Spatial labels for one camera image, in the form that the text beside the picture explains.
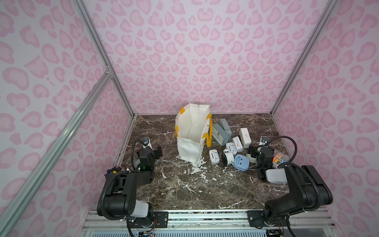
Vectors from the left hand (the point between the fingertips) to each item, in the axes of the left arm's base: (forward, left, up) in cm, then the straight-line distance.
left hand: (151, 144), depth 92 cm
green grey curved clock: (+9, -45, 0) cm, 46 cm away
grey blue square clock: (+15, -47, +1) cm, 50 cm away
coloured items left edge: (-18, +15, +4) cm, 24 cm away
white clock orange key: (+2, -55, -3) cm, 55 cm away
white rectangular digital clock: (+6, -60, -3) cm, 61 cm away
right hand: (+1, -68, -1) cm, 68 cm away
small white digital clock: (+1, -51, -6) cm, 51 cm away
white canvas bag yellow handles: (+19, -25, -8) cm, 33 cm away
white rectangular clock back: (-5, -39, -6) cm, 40 cm away
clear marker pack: (-6, -80, -7) cm, 81 cm away
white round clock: (-8, -46, -2) cm, 47 cm away
